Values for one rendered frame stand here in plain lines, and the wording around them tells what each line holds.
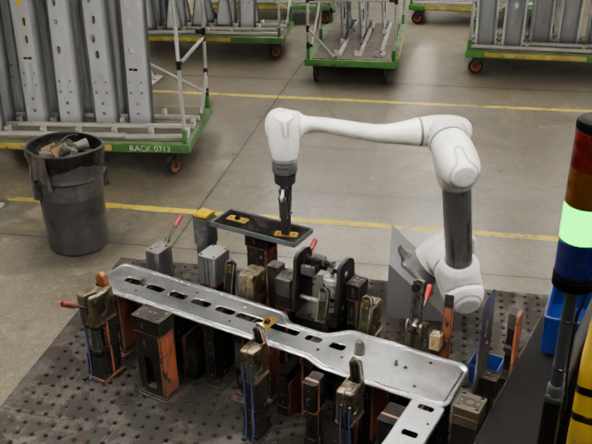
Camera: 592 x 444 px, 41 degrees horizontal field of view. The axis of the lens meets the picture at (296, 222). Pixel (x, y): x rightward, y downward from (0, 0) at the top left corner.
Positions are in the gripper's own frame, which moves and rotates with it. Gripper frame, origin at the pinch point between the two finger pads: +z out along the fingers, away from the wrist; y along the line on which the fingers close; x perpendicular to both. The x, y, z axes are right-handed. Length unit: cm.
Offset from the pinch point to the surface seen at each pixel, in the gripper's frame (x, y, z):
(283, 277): 2.5, 16.8, 12.4
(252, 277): -8.1, 18.8, 12.4
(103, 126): -230, -328, 91
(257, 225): -12.1, -5.6, 4.1
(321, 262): 16.6, 20.8, 2.4
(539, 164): 128, -377, 120
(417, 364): 51, 47, 20
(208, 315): -20.1, 33.3, 20.1
